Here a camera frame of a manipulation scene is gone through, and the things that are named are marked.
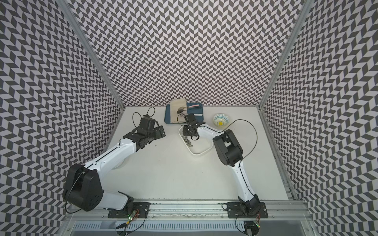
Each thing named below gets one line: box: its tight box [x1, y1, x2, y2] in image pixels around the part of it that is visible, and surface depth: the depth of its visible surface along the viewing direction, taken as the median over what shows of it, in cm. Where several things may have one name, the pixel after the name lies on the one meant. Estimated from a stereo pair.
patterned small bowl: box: [213, 113, 230, 128], surface depth 110 cm
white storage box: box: [178, 123, 223, 156], surface depth 90 cm
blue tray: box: [164, 102, 204, 125], surface depth 117 cm
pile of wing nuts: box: [181, 135, 194, 147], surface depth 100 cm
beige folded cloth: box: [169, 98, 188, 124], surface depth 118 cm
